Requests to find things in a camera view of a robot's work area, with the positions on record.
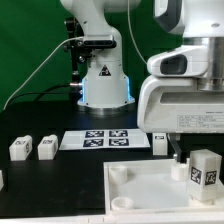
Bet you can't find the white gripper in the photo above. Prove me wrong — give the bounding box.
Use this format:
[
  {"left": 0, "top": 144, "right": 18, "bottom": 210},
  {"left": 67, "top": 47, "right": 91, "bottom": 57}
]
[{"left": 137, "top": 45, "right": 224, "bottom": 164}]

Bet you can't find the white square tabletop with sockets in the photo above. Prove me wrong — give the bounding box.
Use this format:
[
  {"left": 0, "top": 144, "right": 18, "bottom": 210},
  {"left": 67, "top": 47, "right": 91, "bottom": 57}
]
[{"left": 104, "top": 159, "right": 224, "bottom": 214}]

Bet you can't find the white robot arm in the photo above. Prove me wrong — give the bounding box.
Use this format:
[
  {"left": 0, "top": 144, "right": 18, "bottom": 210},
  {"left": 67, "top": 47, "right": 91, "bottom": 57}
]
[{"left": 60, "top": 0, "right": 224, "bottom": 138}]

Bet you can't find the white sheet with four tags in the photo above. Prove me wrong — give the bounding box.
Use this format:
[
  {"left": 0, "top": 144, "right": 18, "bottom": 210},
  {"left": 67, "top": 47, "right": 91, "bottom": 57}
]
[{"left": 60, "top": 129, "right": 150, "bottom": 150}]

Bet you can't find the black camera on stand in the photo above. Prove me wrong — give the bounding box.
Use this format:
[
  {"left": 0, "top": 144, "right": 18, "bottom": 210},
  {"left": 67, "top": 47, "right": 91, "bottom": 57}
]
[{"left": 63, "top": 17, "right": 117, "bottom": 100}]

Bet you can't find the black cable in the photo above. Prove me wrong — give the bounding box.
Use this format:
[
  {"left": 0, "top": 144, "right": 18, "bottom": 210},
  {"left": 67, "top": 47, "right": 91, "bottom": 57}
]
[{"left": 3, "top": 83, "right": 73, "bottom": 111}]

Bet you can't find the white cable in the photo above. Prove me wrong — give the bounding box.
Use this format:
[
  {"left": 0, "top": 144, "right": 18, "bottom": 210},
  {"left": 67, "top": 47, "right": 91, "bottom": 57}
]
[{"left": 2, "top": 36, "right": 84, "bottom": 111}]

